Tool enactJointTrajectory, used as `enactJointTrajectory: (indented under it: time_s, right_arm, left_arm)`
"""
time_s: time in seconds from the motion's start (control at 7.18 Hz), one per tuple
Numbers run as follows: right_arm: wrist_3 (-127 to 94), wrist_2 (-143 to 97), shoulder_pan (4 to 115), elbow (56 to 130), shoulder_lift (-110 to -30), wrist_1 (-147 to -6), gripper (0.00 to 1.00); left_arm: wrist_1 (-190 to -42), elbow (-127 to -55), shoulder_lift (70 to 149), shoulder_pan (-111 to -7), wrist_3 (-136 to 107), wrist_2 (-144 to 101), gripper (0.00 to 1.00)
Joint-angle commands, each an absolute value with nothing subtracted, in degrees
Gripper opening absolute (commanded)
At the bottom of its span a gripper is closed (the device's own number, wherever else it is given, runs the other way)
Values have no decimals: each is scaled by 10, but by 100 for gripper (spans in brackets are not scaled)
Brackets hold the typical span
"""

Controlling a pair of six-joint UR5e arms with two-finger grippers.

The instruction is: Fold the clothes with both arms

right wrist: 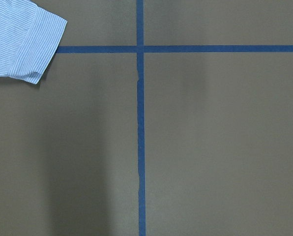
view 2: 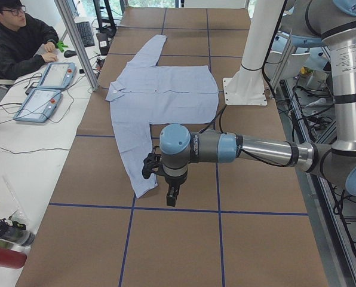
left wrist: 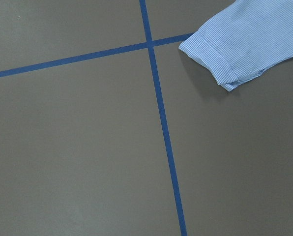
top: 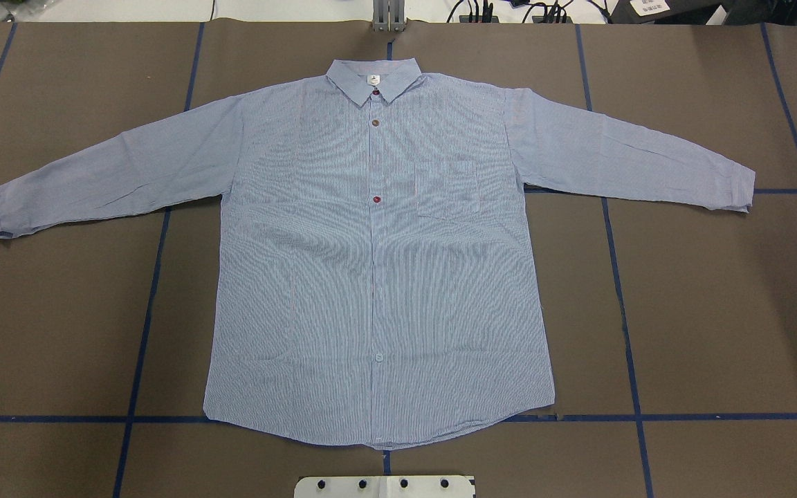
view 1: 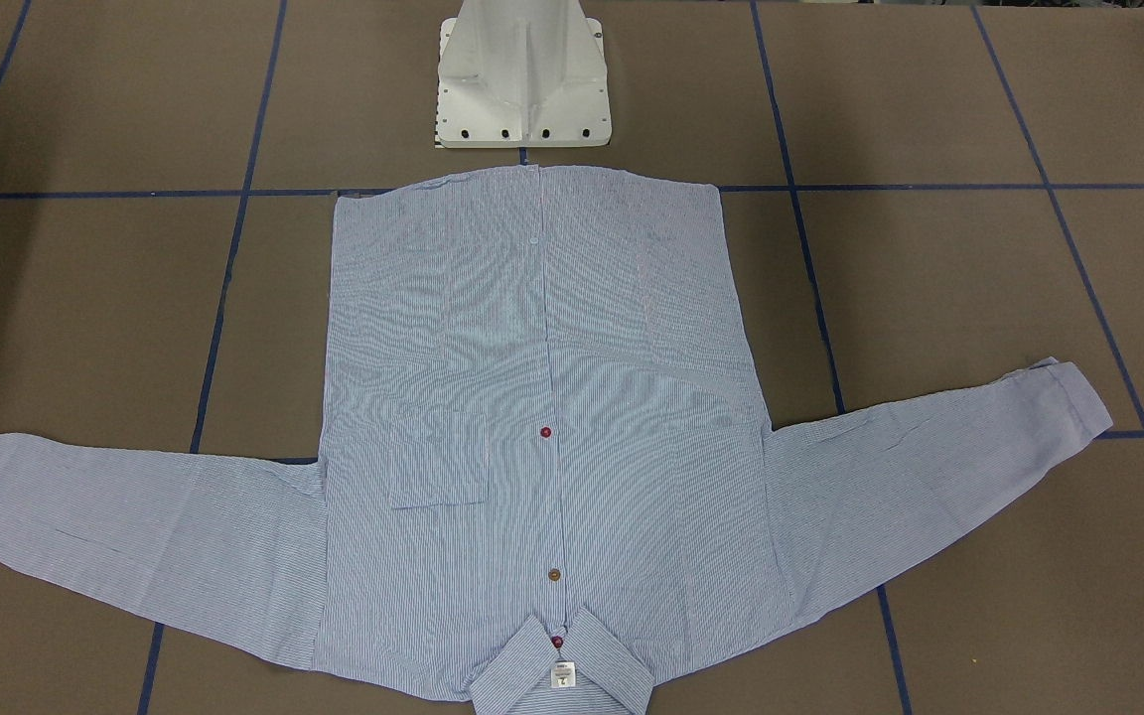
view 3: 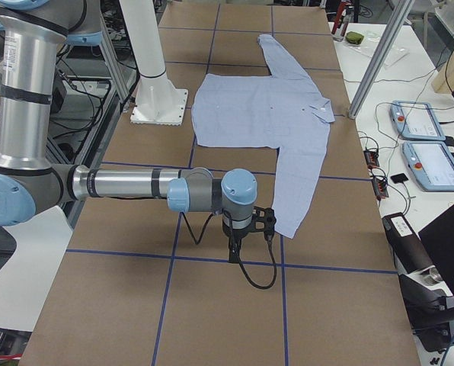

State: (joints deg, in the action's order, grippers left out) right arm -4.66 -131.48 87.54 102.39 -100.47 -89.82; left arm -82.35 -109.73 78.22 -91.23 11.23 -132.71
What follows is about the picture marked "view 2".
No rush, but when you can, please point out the light blue striped shirt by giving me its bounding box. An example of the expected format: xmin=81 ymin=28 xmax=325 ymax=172
xmin=106 ymin=35 xmax=219 ymax=197

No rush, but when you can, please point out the blue teach pendant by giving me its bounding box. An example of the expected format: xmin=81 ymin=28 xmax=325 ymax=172
xmin=13 ymin=88 xmax=62 ymax=123
xmin=37 ymin=63 xmax=76 ymax=90

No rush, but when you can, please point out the black keyboard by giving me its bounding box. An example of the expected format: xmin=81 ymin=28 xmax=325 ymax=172
xmin=75 ymin=21 xmax=94 ymax=47

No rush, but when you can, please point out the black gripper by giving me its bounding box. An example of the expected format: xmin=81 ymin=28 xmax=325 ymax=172
xmin=165 ymin=173 xmax=186 ymax=207

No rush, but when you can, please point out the upper blue teach pendant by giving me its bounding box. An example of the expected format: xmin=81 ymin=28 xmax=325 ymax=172
xmin=37 ymin=63 xmax=76 ymax=90

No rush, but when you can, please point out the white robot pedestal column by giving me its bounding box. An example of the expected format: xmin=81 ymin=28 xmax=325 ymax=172
xmin=223 ymin=0 xmax=286 ymax=106

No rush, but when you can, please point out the black computer mouse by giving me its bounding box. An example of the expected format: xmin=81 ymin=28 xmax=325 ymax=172
xmin=63 ymin=50 xmax=76 ymax=58

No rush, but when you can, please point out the lower blue teach pendant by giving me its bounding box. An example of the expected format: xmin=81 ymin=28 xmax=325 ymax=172
xmin=13 ymin=88 xmax=62 ymax=123

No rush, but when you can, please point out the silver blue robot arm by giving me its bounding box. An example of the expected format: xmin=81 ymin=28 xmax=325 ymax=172
xmin=158 ymin=1 xmax=356 ymax=206

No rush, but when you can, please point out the aluminium frame post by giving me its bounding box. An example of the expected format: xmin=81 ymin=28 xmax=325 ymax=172
xmin=54 ymin=0 xmax=99 ymax=91

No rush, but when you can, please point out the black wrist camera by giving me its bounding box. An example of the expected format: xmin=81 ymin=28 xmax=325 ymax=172
xmin=142 ymin=153 xmax=163 ymax=179

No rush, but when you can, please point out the red water bottle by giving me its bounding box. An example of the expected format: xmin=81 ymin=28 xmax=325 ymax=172
xmin=0 ymin=248 xmax=27 ymax=269

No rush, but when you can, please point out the person in black jacket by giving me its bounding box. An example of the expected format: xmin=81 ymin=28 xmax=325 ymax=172
xmin=0 ymin=1 xmax=59 ymax=80

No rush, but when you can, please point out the dark clear water bottle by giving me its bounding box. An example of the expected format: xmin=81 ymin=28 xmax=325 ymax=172
xmin=0 ymin=218 xmax=35 ymax=247

